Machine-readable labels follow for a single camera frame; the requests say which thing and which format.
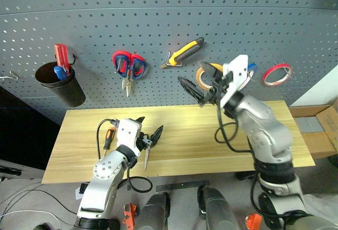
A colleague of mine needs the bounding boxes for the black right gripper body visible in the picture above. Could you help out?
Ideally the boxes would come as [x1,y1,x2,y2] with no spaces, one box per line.
[200,71,235,107]

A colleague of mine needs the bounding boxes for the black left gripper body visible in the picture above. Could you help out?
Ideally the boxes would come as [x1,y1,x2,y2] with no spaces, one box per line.
[136,132,154,152]

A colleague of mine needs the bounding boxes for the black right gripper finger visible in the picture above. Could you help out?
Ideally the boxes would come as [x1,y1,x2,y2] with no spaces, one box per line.
[198,61,224,83]
[177,76,210,107]

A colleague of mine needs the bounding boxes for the yellow tape roll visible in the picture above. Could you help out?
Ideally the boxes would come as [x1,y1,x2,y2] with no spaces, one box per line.
[195,62,225,91]

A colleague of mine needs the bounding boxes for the silver pointed tool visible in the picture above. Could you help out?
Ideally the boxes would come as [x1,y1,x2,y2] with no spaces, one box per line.
[143,145,151,171]

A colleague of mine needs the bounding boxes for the blue tape roll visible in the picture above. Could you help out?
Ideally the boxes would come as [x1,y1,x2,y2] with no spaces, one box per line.
[247,62,259,80]

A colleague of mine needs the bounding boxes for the red tape roll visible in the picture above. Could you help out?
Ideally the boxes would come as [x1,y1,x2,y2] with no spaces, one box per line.
[262,62,294,87]

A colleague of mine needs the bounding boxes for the grey metal pegboard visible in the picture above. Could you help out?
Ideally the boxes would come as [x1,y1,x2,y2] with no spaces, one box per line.
[0,0,338,125]

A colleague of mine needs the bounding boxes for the yellow and black scraper knife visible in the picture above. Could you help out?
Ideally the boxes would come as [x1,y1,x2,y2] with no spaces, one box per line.
[159,36,205,69]

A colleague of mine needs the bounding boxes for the orange and black screwdriver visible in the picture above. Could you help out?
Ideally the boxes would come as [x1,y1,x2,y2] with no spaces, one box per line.
[102,127,116,157]

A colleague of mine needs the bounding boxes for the black flat strip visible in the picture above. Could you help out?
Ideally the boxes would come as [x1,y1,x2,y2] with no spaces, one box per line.
[155,179,211,193]

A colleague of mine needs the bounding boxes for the red and blue scissors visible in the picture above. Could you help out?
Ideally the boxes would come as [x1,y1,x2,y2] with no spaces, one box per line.
[112,50,147,98]

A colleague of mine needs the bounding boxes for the dark rounded robot leg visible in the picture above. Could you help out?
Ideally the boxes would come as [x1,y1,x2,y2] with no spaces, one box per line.
[137,191,171,230]
[197,185,240,230]

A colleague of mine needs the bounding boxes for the orange plastic part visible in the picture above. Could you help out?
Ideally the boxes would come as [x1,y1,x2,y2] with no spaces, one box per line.
[245,213,264,230]
[123,203,138,230]

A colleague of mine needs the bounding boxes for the black cup holder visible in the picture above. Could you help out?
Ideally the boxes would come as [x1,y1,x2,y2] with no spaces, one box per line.
[34,61,87,108]

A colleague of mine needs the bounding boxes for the grey foam insert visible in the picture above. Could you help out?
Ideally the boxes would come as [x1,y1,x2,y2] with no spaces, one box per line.
[294,116,324,135]

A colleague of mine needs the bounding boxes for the red utility knife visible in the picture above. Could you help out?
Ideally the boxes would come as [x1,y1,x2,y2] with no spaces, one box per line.
[54,44,72,76]

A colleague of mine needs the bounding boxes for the brown cardboard box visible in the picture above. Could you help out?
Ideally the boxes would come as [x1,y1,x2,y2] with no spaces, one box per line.
[289,100,338,161]

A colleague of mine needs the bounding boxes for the black device on floor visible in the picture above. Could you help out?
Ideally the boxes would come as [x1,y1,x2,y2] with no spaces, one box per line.
[0,166,23,182]

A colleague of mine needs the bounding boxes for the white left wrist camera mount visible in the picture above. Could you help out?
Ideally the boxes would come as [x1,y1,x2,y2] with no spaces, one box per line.
[115,118,143,157]

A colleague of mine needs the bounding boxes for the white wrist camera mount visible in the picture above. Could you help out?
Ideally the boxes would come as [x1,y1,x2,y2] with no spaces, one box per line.
[220,54,255,109]
[115,118,143,157]

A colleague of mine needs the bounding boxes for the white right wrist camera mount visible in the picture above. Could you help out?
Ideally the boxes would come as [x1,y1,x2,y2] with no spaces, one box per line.
[220,54,255,109]

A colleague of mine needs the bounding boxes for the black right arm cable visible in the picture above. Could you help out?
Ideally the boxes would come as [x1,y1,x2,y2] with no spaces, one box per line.
[214,100,256,154]

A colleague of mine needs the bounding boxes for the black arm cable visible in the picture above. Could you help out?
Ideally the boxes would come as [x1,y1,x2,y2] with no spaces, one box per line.
[214,100,256,154]
[96,118,153,193]

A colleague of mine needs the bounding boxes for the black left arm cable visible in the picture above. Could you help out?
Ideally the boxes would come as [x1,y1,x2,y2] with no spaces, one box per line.
[96,118,153,193]

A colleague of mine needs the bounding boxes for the black floor cable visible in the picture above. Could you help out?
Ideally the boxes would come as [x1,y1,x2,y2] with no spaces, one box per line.
[0,182,80,215]

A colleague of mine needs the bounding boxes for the white floor cable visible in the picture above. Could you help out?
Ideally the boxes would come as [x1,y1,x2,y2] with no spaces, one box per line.
[0,209,62,230]

